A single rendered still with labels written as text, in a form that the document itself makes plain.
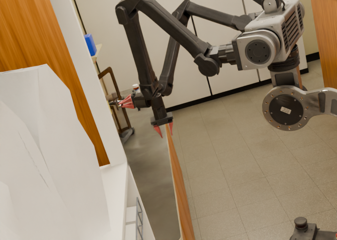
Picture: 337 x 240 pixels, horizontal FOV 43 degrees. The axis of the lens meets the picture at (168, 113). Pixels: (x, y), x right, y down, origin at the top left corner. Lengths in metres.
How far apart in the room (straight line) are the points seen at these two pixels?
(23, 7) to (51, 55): 0.23
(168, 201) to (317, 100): 0.72
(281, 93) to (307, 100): 0.11
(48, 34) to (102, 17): 3.21
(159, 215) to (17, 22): 0.99
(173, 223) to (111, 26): 3.73
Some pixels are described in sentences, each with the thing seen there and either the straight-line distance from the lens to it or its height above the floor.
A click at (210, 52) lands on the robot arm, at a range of 1.63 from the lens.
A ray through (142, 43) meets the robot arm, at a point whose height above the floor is 1.55.
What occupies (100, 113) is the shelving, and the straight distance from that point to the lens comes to 1.14.
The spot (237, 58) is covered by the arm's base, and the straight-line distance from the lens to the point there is 1.56.
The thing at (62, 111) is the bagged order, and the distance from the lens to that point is 0.81.
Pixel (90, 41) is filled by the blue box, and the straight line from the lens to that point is 2.01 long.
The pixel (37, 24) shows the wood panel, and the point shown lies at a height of 1.72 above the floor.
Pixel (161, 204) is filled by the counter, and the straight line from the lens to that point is 1.76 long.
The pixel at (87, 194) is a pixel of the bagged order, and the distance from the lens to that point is 0.86.
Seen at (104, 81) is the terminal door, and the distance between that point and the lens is 2.19.
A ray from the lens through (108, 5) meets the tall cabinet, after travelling 5.07.
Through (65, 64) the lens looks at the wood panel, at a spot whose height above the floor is 1.53.
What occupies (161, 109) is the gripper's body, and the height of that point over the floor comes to 1.23.
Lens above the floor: 1.86
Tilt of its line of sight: 20 degrees down
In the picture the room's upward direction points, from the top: 17 degrees counter-clockwise
